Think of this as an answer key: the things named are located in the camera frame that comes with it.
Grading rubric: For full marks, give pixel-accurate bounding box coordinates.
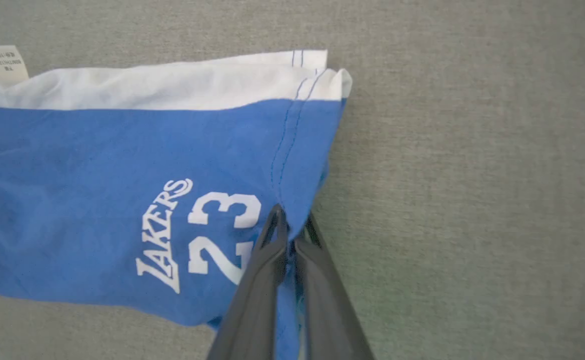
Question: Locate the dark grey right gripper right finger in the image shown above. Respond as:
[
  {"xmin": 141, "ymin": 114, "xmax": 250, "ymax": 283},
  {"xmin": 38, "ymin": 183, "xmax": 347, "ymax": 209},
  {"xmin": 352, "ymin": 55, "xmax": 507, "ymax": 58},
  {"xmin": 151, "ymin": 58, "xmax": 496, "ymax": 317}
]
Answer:
[{"xmin": 295, "ymin": 213, "xmax": 376, "ymax": 360}]

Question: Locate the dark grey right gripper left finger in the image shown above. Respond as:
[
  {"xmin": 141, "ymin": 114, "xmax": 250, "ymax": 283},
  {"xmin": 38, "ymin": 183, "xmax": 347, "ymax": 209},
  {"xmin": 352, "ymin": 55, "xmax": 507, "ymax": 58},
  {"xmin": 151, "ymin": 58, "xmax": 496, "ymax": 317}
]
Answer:
[{"xmin": 207, "ymin": 204, "xmax": 291, "ymax": 360}]

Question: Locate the blue white Lakers garment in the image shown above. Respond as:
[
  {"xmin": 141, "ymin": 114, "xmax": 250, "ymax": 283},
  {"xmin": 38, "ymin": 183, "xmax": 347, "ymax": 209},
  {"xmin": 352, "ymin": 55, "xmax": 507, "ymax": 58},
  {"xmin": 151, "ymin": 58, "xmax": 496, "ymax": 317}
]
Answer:
[{"xmin": 0, "ymin": 45, "xmax": 353, "ymax": 360}]

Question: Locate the grey fabric sofa cushion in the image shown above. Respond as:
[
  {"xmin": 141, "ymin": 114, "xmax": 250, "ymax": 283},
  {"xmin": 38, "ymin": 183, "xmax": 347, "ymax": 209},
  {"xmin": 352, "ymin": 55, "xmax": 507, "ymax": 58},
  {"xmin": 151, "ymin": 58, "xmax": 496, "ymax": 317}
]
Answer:
[{"xmin": 0, "ymin": 0, "xmax": 585, "ymax": 360}]

